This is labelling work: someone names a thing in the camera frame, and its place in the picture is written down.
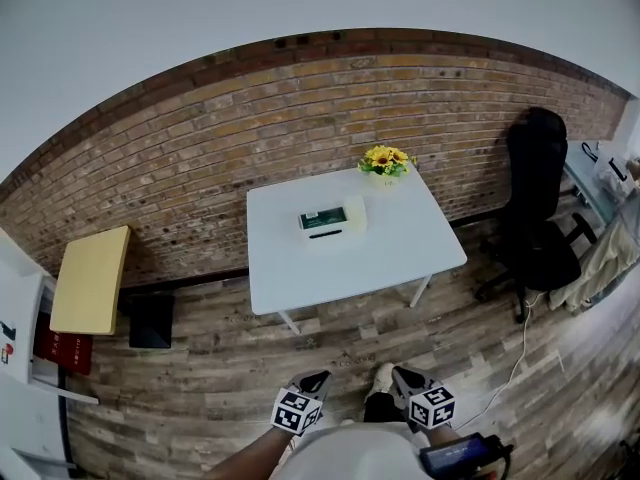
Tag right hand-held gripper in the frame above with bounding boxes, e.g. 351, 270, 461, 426
390, 365, 458, 431

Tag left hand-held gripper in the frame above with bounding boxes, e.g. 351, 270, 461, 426
271, 369, 335, 438

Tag dark green packet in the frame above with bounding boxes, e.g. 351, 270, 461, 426
298, 206, 349, 231

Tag cream plastic organizer box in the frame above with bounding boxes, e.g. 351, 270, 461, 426
294, 195, 369, 245

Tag person's right forearm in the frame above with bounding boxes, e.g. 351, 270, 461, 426
427, 423, 462, 449

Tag person's left forearm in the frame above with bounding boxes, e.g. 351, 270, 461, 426
202, 425, 297, 480

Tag black bin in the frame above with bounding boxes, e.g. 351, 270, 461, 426
128, 292, 177, 351

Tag red box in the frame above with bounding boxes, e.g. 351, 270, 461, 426
33, 312, 95, 377

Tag person's white shoe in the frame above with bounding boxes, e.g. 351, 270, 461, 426
371, 362, 397, 395

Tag person's leg in black trousers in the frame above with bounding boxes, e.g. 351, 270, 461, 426
362, 390, 402, 425

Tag person's white shirt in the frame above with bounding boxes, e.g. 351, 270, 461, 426
272, 420, 432, 480

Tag black wrist-mounted screen device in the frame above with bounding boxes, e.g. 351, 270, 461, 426
418, 431, 516, 480

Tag white folding table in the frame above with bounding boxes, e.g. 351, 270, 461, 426
246, 165, 469, 336

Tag black office chair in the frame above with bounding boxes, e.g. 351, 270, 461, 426
473, 106, 599, 325

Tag yellow sunflowers in white pot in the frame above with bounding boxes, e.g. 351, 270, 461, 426
357, 144, 418, 189

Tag yellow wooden side table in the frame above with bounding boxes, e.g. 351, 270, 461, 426
49, 225, 132, 337

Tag grey desk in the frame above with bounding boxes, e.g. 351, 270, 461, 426
563, 140, 640, 227

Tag white cabinet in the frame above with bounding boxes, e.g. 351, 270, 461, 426
0, 227, 101, 480

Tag white floor cable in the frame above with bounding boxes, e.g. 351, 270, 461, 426
452, 290, 547, 432

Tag white bag with black handle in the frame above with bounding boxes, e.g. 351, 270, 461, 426
592, 142, 634, 189

